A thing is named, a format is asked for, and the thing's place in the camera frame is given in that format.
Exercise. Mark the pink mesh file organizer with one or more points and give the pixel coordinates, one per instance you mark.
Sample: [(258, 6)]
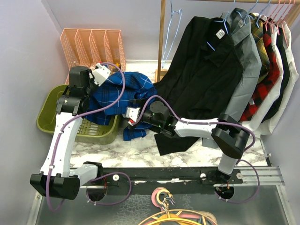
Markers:
[(87, 47)]

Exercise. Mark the red plaid shirt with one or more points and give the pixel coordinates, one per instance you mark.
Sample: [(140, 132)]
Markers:
[(269, 70)]

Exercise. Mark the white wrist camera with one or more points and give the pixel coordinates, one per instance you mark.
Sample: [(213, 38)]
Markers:
[(132, 113), (99, 74)]

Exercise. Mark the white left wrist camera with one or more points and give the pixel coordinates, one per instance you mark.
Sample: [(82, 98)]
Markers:
[(99, 74)]

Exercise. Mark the black shirt on hanger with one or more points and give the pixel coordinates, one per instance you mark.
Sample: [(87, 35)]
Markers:
[(272, 102), (180, 86)]

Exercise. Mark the white shirt on hanger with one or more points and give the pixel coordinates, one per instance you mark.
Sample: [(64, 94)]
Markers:
[(257, 118)]

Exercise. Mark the blue plaid shirt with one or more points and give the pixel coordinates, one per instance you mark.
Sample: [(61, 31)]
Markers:
[(137, 86)]

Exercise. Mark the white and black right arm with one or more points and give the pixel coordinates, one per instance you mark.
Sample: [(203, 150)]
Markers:
[(228, 134)]

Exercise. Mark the wooden clothes rack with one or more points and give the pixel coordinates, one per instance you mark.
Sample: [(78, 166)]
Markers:
[(290, 17)]

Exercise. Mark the black mounting rail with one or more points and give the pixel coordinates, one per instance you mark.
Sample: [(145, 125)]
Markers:
[(178, 180)]

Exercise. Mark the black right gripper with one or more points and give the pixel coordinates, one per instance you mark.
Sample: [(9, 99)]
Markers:
[(141, 102)]

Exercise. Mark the bundle of coloured hangers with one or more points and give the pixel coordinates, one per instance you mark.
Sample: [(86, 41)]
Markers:
[(163, 199)]

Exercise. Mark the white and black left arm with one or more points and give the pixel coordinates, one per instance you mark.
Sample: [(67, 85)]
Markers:
[(55, 178)]

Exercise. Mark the light blue wire hanger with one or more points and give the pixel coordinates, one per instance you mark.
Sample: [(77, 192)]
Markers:
[(176, 14)]

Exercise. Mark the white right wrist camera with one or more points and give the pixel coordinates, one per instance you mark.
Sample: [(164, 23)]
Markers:
[(132, 113)]

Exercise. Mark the yellow plaid shirt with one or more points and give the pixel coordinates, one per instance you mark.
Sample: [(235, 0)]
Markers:
[(257, 33)]

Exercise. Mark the grey shirt on hanger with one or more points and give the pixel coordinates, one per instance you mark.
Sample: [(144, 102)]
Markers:
[(246, 70)]

